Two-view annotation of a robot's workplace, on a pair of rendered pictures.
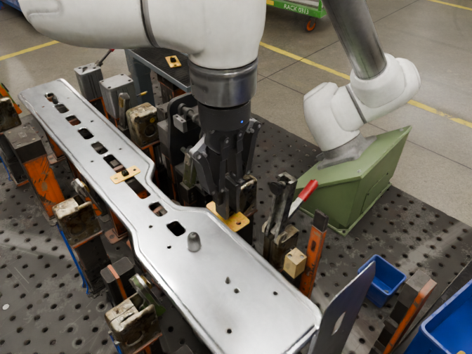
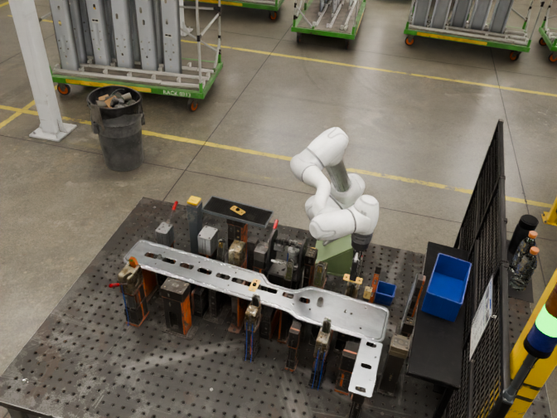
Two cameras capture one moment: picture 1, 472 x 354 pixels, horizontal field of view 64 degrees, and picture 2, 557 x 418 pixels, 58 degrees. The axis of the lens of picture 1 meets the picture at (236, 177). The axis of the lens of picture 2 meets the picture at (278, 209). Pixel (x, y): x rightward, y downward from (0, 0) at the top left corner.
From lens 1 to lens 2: 1.79 m
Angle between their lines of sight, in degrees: 25
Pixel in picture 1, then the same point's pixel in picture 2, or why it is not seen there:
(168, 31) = (360, 230)
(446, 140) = not seen: hidden behind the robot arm
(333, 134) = not seen: hidden behind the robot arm
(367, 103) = (345, 202)
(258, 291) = (359, 310)
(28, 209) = (163, 337)
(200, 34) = (368, 228)
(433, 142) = not seen: hidden behind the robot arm
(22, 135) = (176, 285)
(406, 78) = (359, 185)
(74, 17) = (338, 234)
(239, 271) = (346, 306)
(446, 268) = (406, 275)
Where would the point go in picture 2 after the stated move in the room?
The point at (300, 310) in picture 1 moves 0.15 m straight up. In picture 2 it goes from (379, 309) to (385, 289)
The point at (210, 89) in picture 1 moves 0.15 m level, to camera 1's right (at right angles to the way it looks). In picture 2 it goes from (365, 240) to (393, 229)
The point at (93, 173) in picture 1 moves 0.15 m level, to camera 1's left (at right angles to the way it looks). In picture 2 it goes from (236, 290) to (209, 301)
